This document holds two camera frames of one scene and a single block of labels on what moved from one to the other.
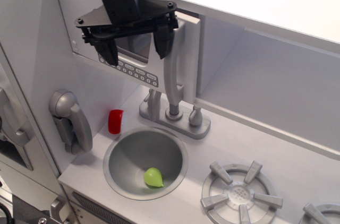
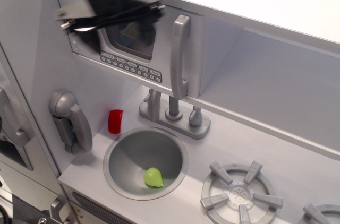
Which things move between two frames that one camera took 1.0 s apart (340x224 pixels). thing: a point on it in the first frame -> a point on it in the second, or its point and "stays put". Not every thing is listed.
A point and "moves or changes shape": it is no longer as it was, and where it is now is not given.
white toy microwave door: (137, 58) moves or changes shape
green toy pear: (153, 177) stays put
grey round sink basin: (131, 153) stays put
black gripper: (124, 12) -> (107, 4)
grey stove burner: (239, 194) stays put
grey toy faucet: (190, 122) stays put
